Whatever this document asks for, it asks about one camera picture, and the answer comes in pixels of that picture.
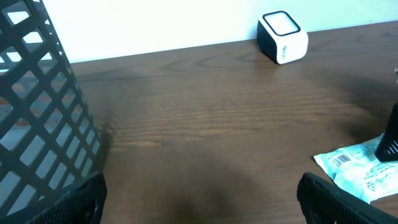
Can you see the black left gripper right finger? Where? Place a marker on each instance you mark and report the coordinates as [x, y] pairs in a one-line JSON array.
[[324, 203]]

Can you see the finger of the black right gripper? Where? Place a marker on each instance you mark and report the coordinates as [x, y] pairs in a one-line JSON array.
[[387, 148]]

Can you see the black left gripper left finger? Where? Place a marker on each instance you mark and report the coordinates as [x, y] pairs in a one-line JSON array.
[[79, 202]]

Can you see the green wet wipes pack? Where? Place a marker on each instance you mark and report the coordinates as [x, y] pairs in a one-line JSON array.
[[357, 170]]

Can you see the grey plastic shopping basket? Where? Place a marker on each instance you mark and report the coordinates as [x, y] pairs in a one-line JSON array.
[[49, 138]]

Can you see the white barcode scanner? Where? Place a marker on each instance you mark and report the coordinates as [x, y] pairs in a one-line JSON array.
[[281, 38]]

